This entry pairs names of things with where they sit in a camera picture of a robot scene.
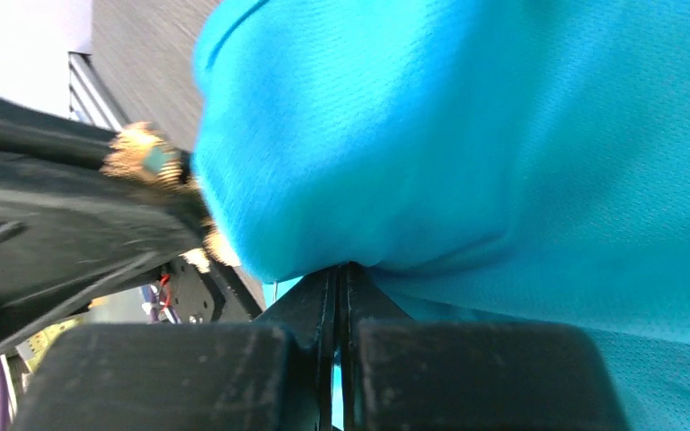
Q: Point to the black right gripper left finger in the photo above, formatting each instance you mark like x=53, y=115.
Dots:
x=273, y=373

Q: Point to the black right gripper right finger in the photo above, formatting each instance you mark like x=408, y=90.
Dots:
x=402, y=374

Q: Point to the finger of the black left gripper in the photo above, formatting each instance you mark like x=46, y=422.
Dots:
x=68, y=233
x=47, y=137

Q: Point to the orange copper brooch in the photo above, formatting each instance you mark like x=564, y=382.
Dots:
x=143, y=154

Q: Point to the turquoise t-shirt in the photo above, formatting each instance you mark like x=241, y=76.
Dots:
x=524, y=160

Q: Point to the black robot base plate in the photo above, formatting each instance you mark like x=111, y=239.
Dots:
x=180, y=293

